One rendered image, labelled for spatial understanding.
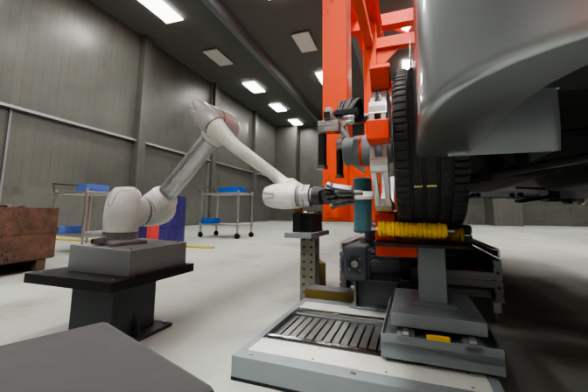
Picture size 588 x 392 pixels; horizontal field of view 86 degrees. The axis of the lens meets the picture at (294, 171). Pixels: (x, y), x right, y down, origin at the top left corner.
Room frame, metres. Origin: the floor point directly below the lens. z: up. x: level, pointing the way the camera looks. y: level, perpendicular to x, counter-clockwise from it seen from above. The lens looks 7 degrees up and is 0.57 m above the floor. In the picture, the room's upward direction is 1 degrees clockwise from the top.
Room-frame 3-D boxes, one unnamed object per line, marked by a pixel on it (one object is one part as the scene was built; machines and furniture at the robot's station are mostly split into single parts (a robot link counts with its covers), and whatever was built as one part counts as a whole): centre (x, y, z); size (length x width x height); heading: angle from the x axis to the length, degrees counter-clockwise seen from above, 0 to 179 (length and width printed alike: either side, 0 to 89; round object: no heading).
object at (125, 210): (1.55, 0.83, 0.58); 0.18 x 0.16 x 0.22; 160
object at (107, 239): (1.53, 0.85, 0.44); 0.22 x 0.18 x 0.06; 150
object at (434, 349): (1.30, -0.56, 0.13); 0.50 x 0.36 x 0.10; 159
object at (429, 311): (1.30, -0.56, 0.32); 0.40 x 0.30 x 0.28; 159
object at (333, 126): (1.27, -0.14, 0.93); 0.09 x 0.05 x 0.05; 69
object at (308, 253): (2.11, -0.11, 0.21); 0.10 x 0.10 x 0.42; 69
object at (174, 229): (5.92, 2.50, 0.42); 1.15 x 0.71 x 0.85; 67
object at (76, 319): (1.55, 0.84, 0.15); 0.50 x 0.50 x 0.30; 71
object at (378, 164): (1.36, -0.40, 0.85); 0.54 x 0.07 x 0.54; 159
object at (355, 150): (1.38, -0.33, 0.85); 0.21 x 0.14 x 0.14; 69
